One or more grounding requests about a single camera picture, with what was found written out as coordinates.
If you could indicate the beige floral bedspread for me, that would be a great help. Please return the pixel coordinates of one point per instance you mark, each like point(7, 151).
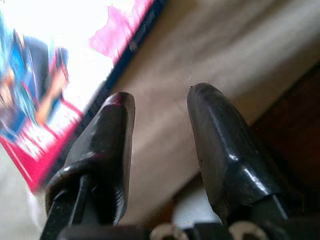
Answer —
point(200, 62)

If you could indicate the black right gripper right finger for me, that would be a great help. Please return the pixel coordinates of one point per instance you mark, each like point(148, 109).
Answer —
point(225, 150)

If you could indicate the colourful illustrated book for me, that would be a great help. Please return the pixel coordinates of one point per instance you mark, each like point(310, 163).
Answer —
point(37, 75)

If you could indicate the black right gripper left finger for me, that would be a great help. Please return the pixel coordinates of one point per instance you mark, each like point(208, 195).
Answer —
point(107, 140)

